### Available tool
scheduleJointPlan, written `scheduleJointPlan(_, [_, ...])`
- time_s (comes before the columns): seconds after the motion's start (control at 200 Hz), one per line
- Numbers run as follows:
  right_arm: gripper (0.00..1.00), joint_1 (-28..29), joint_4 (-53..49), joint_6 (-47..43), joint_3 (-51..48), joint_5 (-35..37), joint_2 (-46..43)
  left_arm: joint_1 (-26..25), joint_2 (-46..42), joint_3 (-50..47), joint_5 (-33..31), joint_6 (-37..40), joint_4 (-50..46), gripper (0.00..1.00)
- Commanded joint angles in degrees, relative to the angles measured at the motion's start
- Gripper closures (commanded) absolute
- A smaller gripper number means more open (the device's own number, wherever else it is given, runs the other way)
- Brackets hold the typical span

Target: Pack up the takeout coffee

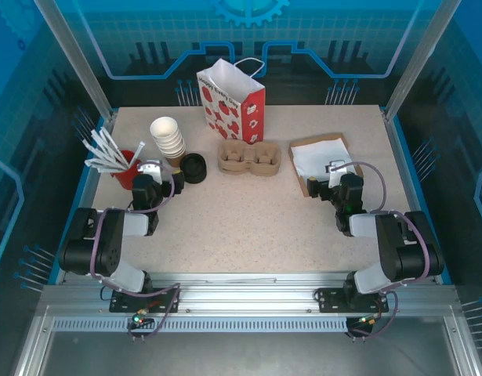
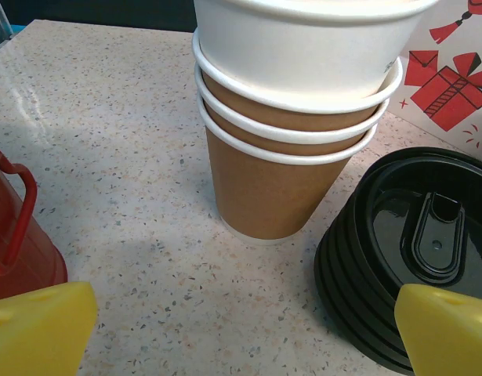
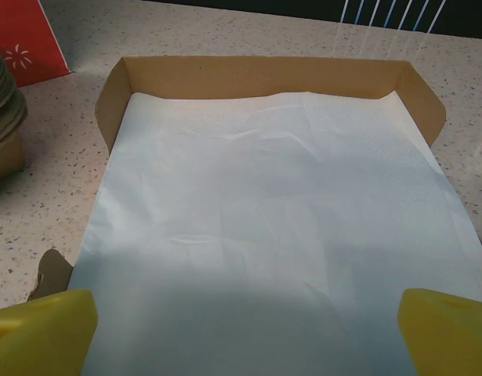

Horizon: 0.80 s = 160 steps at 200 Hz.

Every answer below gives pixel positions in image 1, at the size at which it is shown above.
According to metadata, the white paper napkin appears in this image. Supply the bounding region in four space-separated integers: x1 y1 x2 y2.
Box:
292 139 353 183

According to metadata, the white paper coffee cup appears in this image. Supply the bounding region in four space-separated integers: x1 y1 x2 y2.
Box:
149 116 181 144
152 135 183 149

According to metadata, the red white paper gift bag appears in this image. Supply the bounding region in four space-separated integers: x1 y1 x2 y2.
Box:
196 57 267 145

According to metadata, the brown cardboard napkin box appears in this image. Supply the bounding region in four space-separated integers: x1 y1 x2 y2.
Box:
288 132 367 199

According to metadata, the red metal bucket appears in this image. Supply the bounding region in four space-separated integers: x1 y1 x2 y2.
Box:
109 150 143 191

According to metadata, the grey metal tray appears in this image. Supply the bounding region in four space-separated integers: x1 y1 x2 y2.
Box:
13 331 480 376

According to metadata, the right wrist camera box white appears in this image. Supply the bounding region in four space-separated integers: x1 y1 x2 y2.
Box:
324 159 346 187

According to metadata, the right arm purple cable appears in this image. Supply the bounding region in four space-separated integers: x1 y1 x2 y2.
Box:
330 160 436 342

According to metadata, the aluminium table side rail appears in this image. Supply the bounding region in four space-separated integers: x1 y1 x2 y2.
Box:
381 107 441 285
56 107 118 285

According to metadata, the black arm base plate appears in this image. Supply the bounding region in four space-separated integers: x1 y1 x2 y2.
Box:
317 287 390 314
109 287 183 314

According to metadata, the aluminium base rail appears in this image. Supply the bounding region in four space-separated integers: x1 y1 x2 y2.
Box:
38 272 459 320

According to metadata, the aluminium frame post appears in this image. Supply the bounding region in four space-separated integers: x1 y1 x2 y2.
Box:
383 0 451 121
33 0 116 121

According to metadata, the white slotted cable duct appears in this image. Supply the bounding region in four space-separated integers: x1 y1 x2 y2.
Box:
50 317 351 334

